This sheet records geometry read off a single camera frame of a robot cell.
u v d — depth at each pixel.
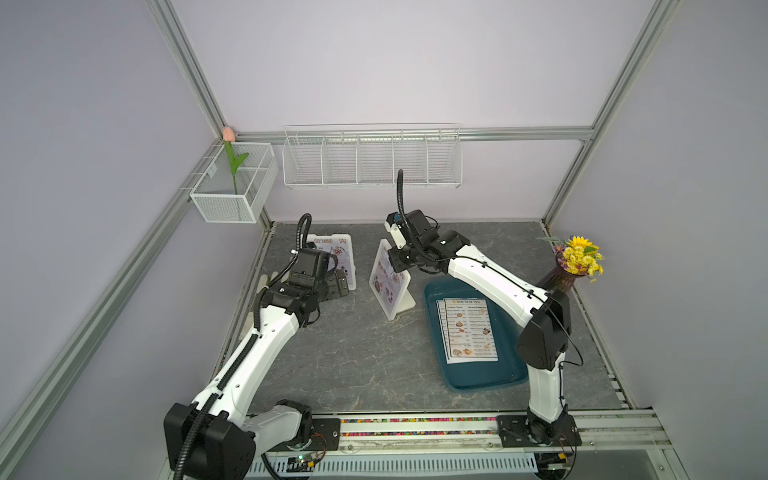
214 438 0.38
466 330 0.91
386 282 0.92
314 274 0.58
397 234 0.67
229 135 0.89
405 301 0.86
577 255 0.78
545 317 0.48
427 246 0.61
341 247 0.91
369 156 1.00
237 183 0.89
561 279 0.85
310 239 0.89
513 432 0.74
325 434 0.74
